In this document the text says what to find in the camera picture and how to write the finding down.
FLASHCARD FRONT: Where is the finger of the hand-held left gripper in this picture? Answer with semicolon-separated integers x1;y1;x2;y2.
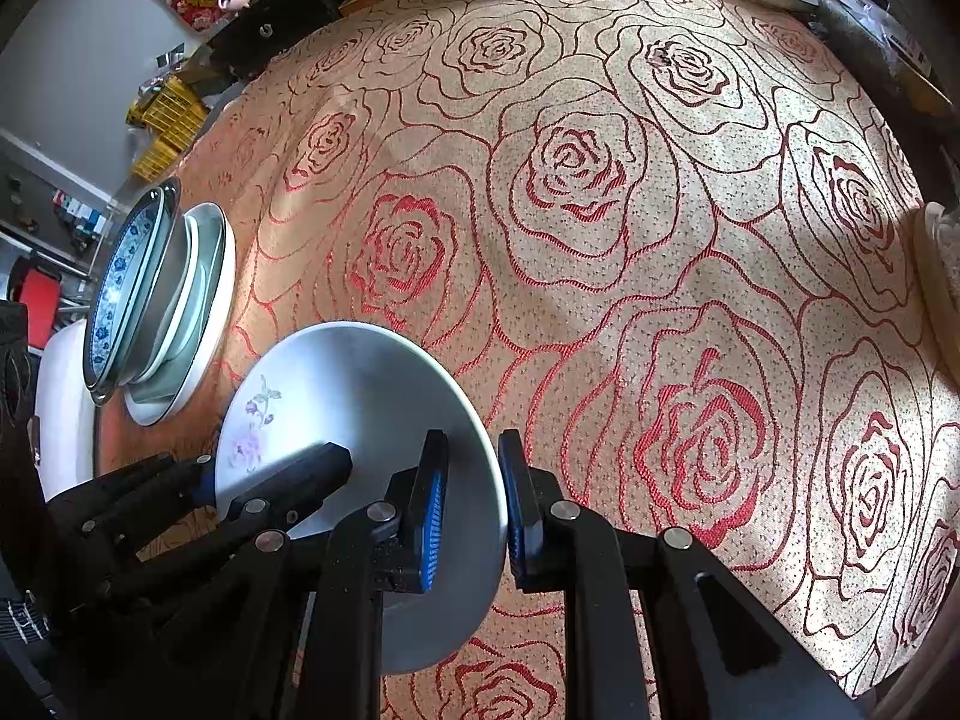
112;442;354;586
45;452;220;542

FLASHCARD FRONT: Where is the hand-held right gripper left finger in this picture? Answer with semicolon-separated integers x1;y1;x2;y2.
90;428;452;720

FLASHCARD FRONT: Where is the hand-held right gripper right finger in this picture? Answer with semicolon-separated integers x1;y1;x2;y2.
497;430;863;720

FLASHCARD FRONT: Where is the white bowl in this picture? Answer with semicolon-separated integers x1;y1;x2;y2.
214;321;512;677

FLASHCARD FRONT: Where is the stainless steel bowl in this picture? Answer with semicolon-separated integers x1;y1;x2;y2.
94;195;197;404

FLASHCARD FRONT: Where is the green square plate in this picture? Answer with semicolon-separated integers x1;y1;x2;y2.
127;206;228;410

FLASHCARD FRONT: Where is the blue patterned bowl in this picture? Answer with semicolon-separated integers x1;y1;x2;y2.
82;177;183;400

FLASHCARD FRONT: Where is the white oval dish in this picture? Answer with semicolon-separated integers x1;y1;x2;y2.
176;204;215;361

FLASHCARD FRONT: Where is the red chair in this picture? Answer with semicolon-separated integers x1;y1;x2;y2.
7;255;68;316

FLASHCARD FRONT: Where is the rose patterned tablecloth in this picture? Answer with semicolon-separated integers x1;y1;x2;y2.
97;0;960;720

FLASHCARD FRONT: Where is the glass shelf unit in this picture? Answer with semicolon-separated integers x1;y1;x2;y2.
0;127;121;278

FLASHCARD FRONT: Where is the yellow plastic crate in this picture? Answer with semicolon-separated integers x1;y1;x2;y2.
150;101;209;152
127;75;197;128
133;136;185;179

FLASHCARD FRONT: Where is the black cabinet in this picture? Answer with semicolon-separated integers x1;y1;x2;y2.
202;0;526;85

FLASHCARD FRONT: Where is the glass flower dome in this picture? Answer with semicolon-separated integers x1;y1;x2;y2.
911;201;960;368

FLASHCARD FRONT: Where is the cluttered storage tray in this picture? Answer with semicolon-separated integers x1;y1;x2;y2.
795;0;960;118

